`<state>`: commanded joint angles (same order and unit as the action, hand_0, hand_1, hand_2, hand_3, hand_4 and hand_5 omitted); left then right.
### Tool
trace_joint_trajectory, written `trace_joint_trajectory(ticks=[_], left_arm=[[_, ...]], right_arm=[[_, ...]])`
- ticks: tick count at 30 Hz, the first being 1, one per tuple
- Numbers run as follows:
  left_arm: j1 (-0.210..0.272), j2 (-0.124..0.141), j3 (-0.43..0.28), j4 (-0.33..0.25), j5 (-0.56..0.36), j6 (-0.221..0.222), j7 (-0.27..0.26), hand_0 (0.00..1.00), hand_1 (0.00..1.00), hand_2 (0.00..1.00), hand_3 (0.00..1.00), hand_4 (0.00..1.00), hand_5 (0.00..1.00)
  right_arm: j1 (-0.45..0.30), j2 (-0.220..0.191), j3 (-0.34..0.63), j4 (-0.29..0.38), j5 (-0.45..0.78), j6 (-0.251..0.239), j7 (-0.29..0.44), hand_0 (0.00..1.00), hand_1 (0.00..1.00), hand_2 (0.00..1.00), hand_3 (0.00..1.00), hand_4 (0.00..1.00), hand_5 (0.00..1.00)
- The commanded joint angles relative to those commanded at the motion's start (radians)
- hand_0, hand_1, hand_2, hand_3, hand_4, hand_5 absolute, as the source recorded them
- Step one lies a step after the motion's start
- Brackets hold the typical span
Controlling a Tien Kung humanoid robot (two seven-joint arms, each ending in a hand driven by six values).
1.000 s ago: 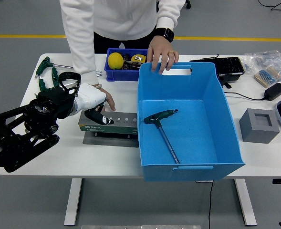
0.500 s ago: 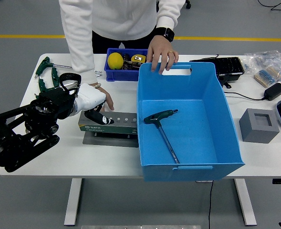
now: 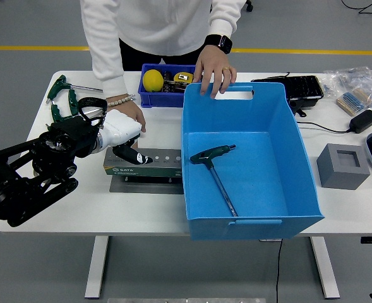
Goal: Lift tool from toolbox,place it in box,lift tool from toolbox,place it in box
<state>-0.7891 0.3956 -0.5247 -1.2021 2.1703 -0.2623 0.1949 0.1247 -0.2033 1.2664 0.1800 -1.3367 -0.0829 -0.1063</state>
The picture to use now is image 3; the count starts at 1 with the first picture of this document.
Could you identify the yellow lemon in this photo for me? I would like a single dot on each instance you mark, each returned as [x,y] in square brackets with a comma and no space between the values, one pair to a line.
[153,80]

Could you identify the small dark blue bin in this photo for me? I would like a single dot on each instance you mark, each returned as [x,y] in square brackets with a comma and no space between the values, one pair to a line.
[160,100]

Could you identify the large light blue plastic box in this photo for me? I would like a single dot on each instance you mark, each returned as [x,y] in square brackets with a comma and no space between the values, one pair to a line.
[267,176]

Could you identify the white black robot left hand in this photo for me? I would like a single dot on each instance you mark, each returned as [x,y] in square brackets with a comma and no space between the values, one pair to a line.
[119,129]

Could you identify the person's left hand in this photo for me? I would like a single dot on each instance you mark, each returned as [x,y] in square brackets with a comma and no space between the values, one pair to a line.
[215,66]

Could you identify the blue resistor tape strip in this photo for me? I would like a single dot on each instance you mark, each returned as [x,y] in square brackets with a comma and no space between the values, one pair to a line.
[354,101]

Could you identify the person's right forearm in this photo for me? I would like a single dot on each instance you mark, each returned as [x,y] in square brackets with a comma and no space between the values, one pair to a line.
[110,75]

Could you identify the clear plastic parts bags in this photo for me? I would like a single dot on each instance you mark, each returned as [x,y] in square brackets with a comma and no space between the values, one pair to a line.
[353,77]

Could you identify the person's right hand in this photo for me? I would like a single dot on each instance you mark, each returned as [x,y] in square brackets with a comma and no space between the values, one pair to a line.
[133,113]

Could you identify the black plastic case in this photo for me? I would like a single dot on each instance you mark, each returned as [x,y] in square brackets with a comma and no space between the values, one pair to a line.
[305,88]

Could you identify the black wristwatch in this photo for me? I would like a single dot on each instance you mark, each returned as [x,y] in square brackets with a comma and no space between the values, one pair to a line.
[218,42]

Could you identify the person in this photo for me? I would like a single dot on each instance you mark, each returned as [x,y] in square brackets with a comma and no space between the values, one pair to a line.
[160,22]

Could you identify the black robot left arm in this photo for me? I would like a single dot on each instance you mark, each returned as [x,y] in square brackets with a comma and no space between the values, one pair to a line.
[15,189]

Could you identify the white table leg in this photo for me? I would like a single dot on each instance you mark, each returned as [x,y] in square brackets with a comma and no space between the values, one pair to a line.
[95,268]
[326,268]

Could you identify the person's left forearm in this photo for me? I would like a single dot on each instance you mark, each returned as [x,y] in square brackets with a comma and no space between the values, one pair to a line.
[226,19]

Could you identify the grey foam cube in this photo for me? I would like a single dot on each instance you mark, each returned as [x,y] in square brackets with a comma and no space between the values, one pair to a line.
[334,173]

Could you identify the green metal hex key stand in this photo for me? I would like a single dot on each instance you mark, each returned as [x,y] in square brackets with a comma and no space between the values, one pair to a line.
[147,172]

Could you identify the yellow tape measure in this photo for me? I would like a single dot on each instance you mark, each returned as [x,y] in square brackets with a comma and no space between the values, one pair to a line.
[183,77]

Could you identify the black power adapter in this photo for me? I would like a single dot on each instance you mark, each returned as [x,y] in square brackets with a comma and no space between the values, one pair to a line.
[363,121]

